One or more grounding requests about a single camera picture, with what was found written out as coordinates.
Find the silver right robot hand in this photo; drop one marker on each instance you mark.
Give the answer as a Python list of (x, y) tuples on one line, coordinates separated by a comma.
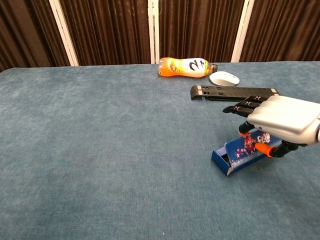
[(282, 117)]

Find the white screen frame post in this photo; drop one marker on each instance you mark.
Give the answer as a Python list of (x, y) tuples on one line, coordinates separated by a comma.
[(63, 32), (242, 30), (153, 30)]

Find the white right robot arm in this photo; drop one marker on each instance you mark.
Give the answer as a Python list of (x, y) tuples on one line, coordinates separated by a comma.
[(318, 132)]

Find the black folding laptop stand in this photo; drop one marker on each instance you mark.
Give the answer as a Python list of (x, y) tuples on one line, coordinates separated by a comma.
[(225, 91)]

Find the brown pleated curtain panel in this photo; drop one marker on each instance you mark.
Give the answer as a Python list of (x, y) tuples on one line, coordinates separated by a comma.
[(25, 32), (200, 27), (107, 30), (287, 27)]

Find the white computer mouse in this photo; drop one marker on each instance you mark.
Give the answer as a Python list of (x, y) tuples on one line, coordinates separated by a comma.
[(223, 78)]

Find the orange soda plastic bottle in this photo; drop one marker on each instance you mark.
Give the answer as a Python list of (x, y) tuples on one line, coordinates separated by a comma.
[(185, 68)]

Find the blue cardboard glasses case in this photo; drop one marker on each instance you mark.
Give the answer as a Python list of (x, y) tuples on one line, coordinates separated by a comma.
[(237, 155)]

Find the blue velvet tablecloth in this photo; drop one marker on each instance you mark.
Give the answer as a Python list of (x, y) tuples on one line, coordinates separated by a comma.
[(100, 150)]

